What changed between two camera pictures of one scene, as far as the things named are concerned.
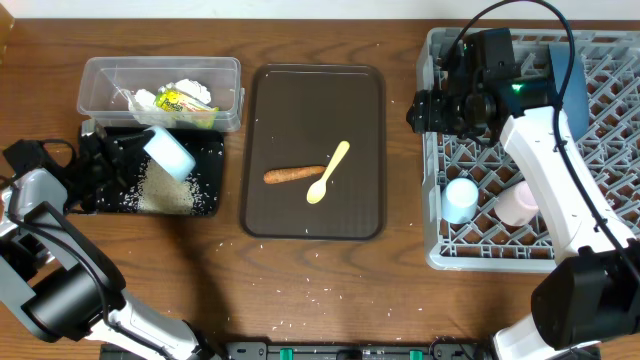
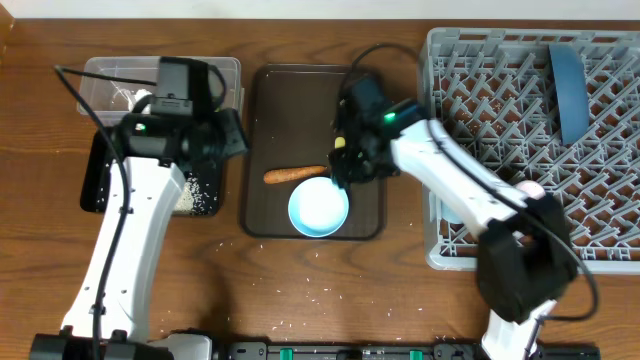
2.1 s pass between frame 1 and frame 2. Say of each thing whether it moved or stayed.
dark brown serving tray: stayed
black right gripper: moved
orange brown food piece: stayed
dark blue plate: stayed
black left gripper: moved
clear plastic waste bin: stayed
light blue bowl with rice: moved
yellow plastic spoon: moved
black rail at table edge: stayed
